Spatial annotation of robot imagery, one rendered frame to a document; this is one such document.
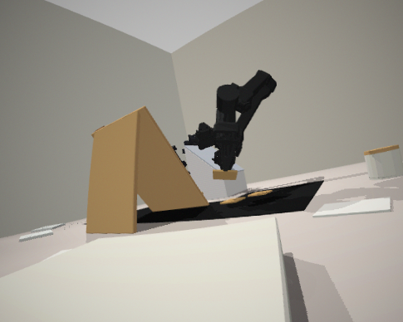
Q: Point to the white round container with tan lid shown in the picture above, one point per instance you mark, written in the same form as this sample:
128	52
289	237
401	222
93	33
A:
384	162

